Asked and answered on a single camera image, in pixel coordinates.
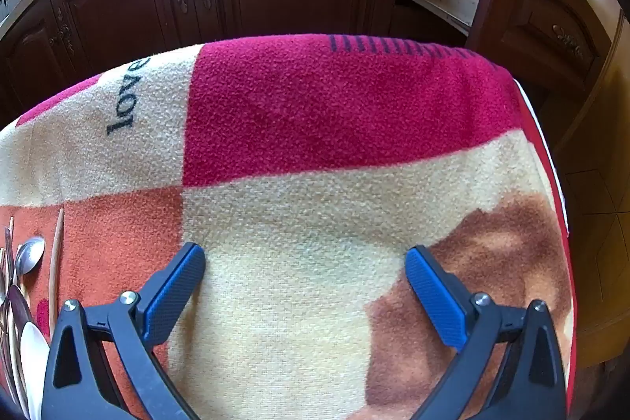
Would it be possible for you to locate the printed fleece blanket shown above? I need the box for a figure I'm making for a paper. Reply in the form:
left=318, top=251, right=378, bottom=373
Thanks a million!
left=0, top=33, right=574, bottom=420

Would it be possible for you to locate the large metal spoon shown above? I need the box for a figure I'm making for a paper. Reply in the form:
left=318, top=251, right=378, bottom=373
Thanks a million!
left=5, top=285, right=35, bottom=352

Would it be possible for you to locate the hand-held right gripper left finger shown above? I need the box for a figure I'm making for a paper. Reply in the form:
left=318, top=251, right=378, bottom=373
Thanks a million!
left=42, top=242, right=206, bottom=420

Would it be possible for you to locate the small metal spoon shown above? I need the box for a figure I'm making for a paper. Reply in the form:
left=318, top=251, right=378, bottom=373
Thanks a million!
left=10, top=237, right=46, bottom=298

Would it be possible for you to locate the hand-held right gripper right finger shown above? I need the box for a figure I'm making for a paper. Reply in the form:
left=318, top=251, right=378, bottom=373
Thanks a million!
left=404, top=245, right=568, bottom=420

